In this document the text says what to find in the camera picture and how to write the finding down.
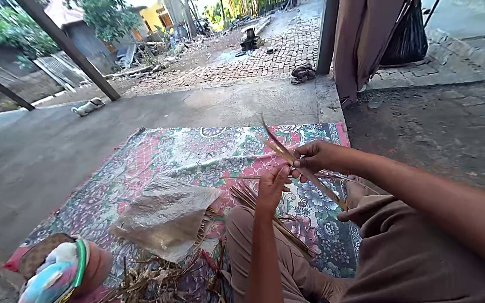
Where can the person's left hand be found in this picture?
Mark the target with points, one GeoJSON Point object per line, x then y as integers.
{"type": "Point", "coordinates": [269, 191]}

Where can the person's right hand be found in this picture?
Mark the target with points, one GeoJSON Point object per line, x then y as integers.
{"type": "Point", "coordinates": [322, 156]}

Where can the person's left thumb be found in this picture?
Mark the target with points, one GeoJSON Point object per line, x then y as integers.
{"type": "Point", "coordinates": [281, 174]}

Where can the person's left fingers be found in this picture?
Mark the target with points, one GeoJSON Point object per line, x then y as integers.
{"type": "Point", "coordinates": [287, 183]}

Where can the person's right index finger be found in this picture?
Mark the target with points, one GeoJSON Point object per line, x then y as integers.
{"type": "Point", "coordinates": [305, 149]}

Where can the person's right thumb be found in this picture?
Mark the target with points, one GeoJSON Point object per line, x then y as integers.
{"type": "Point", "coordinates": [302, 163]}

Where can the person's right fingers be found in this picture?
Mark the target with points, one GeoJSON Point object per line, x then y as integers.
{"type": "Point", "coordinates": [302, 177]}

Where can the pale short leaf strip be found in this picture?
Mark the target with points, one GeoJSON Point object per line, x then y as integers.
{"type": "Point", "coordinates": [282, 154]}

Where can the wide dry leaf strip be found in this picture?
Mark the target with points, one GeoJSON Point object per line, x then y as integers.
{"type": "Point", "coordinates": [322, 187]}

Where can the thin brown leaf strip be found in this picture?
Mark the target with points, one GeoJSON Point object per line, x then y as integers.
{"type": "Point", "coordinates": [242, 178]}

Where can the person's right forearm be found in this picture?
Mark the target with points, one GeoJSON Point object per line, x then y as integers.
{"type": "Point", "coordinates": [427, 193]}

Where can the person's left forearm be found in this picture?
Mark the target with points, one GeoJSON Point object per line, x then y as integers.
{"type": "Point", "coordinates": [265, 261]}

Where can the bundle of dry strips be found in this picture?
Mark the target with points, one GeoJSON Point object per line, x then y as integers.
{"type": "Point", "coordinates": [289, 237]}

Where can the clear plastic cup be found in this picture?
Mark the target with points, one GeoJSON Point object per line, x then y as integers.
{"type": "Point", "coordinates": [375, 102]}

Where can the floral patterned mat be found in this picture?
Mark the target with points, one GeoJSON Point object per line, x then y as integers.
{"type": "Point", "coordinates": [183, 160]}

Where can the red cloth strip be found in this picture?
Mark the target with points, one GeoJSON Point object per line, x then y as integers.
{"type": "Point", "coordinates": [209, 259]}

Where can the brown curtain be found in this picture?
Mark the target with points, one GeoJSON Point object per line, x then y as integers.
{"type": "Point", "coordinates": [354, 42]}

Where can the black stove-like object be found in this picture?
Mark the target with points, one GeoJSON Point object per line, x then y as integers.
{"type": "Point", "coordinates": [249, 41]}

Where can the translucent plastic sheet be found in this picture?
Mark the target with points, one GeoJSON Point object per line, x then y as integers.
{"type": "Point", "coordinates": [166, 219]}

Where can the person's legs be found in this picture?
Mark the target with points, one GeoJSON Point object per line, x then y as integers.
{"type": "Point", "coordinates": [411, 252]}

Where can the black plastic bag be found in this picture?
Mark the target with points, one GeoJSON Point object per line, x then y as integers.
{"type": "Point", "coordinates": [406, 40]}

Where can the pile of dry leaf scraps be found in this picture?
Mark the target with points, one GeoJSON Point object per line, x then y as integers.
{"type": "Point", "coordinates": [154, 280]}

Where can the yellow house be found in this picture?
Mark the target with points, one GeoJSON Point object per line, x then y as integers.
{"type": "Point", "coordinates": [153, 17]}

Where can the small white animal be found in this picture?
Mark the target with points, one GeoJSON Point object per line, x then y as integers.
{"type": "Point", "coordinates": [86, 107]}

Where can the green band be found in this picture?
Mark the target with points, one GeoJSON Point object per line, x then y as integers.
{"type": "Point", "coordinates": [83, 261]}

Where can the green leafy tree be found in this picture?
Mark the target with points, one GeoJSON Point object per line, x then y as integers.
{"type": "Point", "coordinates": [110, 20]}

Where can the grey shed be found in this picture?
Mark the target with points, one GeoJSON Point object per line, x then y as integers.
{"type": "Point", "coordinates": [86, 42]}

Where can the corrugated metal sheet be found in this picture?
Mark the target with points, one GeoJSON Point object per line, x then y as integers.
{"type": "Point", "coordinates": [59, 70]}

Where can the rainbow fluffy cloth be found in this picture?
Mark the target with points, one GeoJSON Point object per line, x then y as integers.
{"type": "Point", "coordinates": [51, 277]}

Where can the brown patterned cushion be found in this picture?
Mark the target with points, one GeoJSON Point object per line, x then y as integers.
{"type": "Point", "coordinates": [40, 251]}

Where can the green bushes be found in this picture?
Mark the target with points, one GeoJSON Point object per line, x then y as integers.
{"type": "Point", "coordinates": [19, 31]}

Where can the thick grey post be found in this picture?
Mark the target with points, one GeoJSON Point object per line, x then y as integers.
{"type": "Point", "coordinates": [326, 38]}

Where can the long slanted wooden post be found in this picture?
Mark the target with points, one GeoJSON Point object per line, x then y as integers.
{"type": "Point", "coordinates": [68, 49]}

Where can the dark wooden post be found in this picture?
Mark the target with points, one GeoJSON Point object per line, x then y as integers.
{"type": "Point", "coordinates": [4, 89]}

